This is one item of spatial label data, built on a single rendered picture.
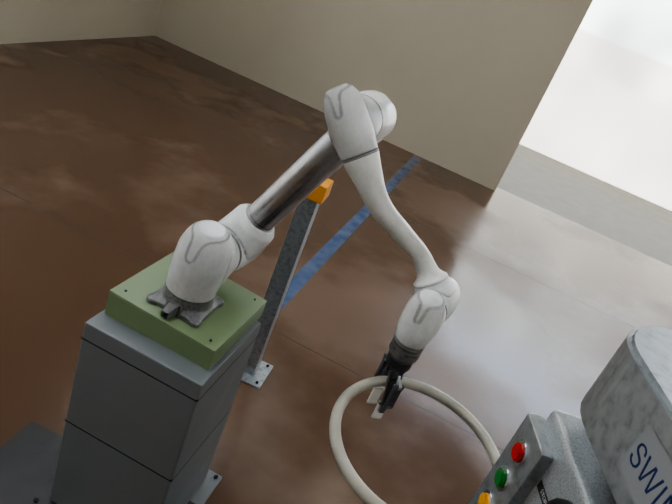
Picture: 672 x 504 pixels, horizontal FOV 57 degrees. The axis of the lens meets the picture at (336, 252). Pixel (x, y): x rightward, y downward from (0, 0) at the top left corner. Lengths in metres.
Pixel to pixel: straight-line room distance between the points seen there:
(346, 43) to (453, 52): 1.27
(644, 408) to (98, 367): 1.58
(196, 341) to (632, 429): 1.32
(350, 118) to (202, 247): 0.57
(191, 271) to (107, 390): 0.46
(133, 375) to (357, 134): 0.95
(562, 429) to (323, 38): 7.14
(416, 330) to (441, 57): 5.99
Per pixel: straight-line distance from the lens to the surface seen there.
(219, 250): 1.78
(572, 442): 0.85
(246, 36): 8.17
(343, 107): 1.55
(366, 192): 1.57
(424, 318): 1.61
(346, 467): 1.54
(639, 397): 0.75
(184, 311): 1.87
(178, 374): 1.82
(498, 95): 7.39
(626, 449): 0.75
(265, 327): 2.94
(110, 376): 1.97
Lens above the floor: 2.00
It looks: 26 degrees down
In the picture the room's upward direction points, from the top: 22 degrees clockwise
